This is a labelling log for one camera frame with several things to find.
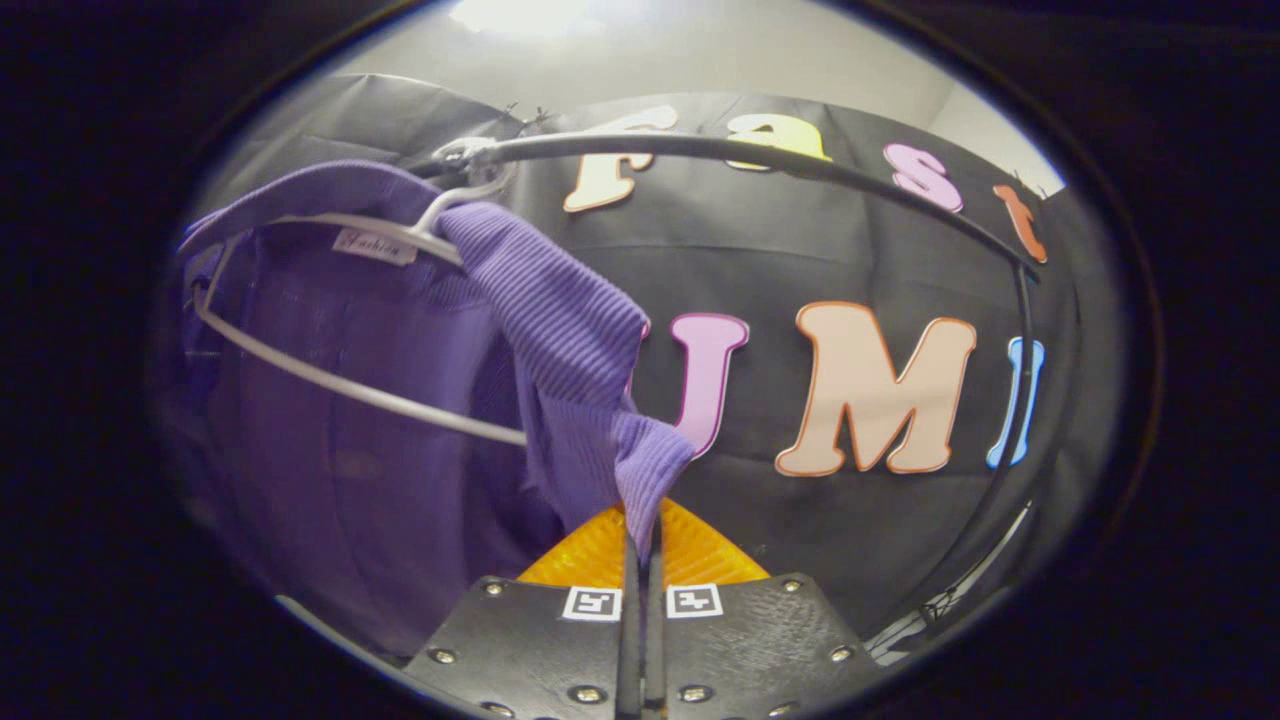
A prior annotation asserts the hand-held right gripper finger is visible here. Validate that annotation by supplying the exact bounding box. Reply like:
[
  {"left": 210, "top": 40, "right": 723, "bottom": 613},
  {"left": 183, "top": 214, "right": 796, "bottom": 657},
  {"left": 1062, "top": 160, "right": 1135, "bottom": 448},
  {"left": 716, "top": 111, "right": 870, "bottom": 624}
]
[
  {"left": 403, "top": 503, "right": 642, "bottom": 720},
  {"left": 643, "top": 498, "right": 883, "bottom": 720}
]

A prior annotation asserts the white hanger with taped hook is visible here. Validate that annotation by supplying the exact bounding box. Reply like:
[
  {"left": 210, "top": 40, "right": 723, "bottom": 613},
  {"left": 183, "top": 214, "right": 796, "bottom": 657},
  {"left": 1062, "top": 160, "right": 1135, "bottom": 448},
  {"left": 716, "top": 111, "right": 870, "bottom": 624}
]
[{"left": 180, "top": 140, "right": 529, "bottom": 447}]

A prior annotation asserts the purple ribbed shirt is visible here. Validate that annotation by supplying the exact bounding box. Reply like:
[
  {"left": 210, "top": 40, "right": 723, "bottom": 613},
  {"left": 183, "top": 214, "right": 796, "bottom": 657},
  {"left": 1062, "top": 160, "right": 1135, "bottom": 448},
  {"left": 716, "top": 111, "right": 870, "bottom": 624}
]
[{"left": 160, "top": 160, "right": 696, "bottom": 661}]

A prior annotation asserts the black clothes rack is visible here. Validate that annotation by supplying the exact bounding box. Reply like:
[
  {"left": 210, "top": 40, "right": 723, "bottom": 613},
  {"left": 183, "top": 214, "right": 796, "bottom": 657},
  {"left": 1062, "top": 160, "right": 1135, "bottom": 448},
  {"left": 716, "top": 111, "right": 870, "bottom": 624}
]
[{"left": 405, "top": 130, "right": 1046, "bottom": 641}]

